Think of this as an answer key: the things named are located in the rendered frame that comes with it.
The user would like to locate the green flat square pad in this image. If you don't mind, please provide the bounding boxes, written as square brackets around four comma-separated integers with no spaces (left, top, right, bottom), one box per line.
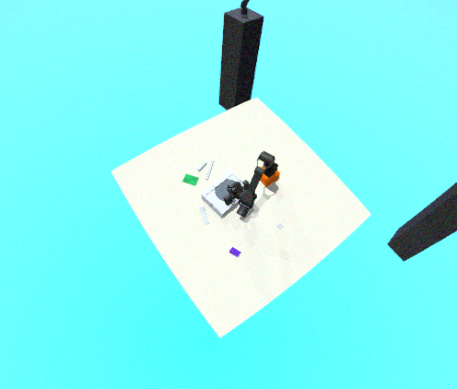
[183,173,199,186]

